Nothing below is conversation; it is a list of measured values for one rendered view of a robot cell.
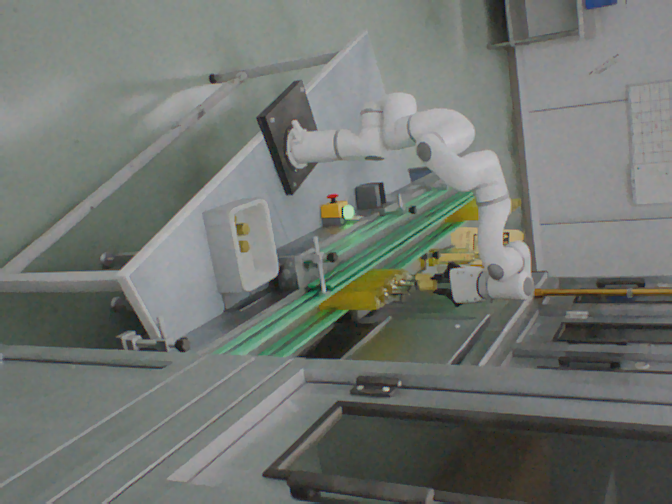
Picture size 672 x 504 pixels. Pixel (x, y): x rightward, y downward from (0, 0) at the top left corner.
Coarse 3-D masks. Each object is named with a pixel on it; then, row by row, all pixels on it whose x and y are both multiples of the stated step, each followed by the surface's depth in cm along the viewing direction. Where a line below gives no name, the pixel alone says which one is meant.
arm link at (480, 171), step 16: (416, 144) 185; (432, 144) 181; (432, 160) 182; (448, 160) 179; (464, 160) 178; (480, 160) 179; (496, 160) 182; (448, 176) 180; (464, 176) 177; (480, 176) 178; (496, 176) 181; (480, 192) 183; (496, 192) 182
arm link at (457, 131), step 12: (444, 108) 191; (408, 120) 194; (420, 120) 191; (432, 120) 191; (444, 120) 190; (456, 120) 188; (468, 120) 189; (408, 132) 194; (420, 132) 192; (444, 132) 184; (456, 132) 185; (468, 132) 187; (456, 144) 185; (468, 144) 188
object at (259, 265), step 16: (240, 208) 187; (256, 208) 199; (256, 224) 200; (240, 240) 199; (256, 240) 201; (272, 240) 200; (240, 256) 186; (256, 256) 203; (272, 256) 201; (240, 272) 187; (256, 272) 202; (272, 272) 201
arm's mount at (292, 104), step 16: (288, 96) 220; (304, 96) 229; (272, 112) 212; (288, 112) 220; (304, 112) 229; (272, 128) 212; (288, 128) 219; (304, 128) 229; (272, 144) 214; (288, 160) 219; (288, 176) 220; (304, 176) 229; (288, 192) 223
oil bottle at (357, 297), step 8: (344, 288) 211; (352, 288) 209; (360, 288) 208; (368, 288) 207; (376, 288) 205; (384, 288) 205; (336, 296) 209; (344, 296) 207; (352, 296) 206; (360, 296) 205; (368, 296) 204; (376, 296) 203; (384, 296) 203; (320, 304) 212; (328, 304) 211; (336, 304) 209; (344, 304) 208; (352, 304) 207; (360, 304) 206; (368, 304) 204; (376, 304) 203; (384, 304) 203
